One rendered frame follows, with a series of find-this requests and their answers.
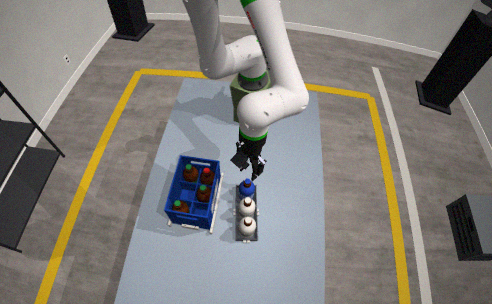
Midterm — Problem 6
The brown bottle with green cap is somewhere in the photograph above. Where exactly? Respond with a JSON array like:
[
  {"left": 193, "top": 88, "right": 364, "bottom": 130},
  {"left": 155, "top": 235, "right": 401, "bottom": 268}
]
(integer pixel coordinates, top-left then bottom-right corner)
[
  {"left": 196, "top": 185, "right": 211, "bottom": 203},
  {"left": 183, "top": 164, "right": 199, "bottom": 183}
]

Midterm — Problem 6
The brown bottle with red cap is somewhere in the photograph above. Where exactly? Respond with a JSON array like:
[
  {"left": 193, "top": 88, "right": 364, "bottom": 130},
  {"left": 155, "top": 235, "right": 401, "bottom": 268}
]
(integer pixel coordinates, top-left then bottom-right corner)
[{"left": 200, "top": 168, "right": 215, "bottom": 186}]

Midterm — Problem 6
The white bottle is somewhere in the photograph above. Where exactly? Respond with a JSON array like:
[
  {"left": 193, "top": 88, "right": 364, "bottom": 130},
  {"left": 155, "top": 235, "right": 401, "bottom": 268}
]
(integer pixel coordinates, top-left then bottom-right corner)
[
  {"left": 239, "top": 217, "right": 256, "bottom": 238},
  {"left": 238, "top": 197, "right": 255, "bottom": 218}
]

